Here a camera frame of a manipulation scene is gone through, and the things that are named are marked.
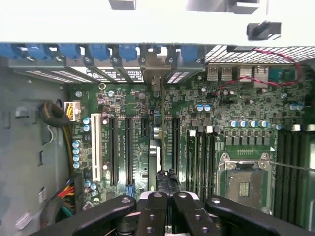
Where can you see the white power connector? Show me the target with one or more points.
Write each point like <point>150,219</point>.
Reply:
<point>73,111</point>

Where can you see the dark RAM stick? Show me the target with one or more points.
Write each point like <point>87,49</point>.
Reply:
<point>192,162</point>

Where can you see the green motherboard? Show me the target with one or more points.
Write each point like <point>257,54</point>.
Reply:
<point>197,103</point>

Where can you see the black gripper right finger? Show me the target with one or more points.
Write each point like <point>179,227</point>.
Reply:
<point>197,218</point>

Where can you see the metal expansion slot cover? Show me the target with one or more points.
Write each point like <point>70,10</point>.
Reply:
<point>127,75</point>
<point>106,75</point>
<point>61,76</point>
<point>178,76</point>

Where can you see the plain silver port block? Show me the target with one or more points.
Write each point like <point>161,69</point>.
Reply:
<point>261,76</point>

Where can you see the CPU socket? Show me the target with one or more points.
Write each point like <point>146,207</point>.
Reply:
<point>246,182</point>

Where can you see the black RAM slot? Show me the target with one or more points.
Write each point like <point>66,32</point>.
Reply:
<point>299,172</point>
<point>280,172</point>
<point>201,162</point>
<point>310,184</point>
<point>209,162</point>
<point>289,172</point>

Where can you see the long black expansion slot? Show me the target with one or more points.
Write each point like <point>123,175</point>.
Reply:
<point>176,147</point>
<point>113,152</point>
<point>129,152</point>

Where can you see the dark grey PC case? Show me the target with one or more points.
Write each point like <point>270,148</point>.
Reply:
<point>24,147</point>

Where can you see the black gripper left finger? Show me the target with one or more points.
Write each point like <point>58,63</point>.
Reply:
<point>152,216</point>

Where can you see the teal port block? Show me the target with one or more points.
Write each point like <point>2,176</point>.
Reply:
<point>281,75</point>

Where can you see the ridged silver port block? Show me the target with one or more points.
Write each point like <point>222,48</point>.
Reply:
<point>246,72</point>

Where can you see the short black expansion slot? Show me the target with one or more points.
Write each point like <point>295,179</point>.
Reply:
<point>145,127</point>

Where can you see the silver USB port block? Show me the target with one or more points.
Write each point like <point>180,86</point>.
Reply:
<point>226,73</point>
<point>212,73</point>

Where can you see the white expansion slot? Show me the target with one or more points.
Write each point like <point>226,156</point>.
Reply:
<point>96,147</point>

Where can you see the silver socket locking lever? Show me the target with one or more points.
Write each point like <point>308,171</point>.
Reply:
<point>292,166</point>

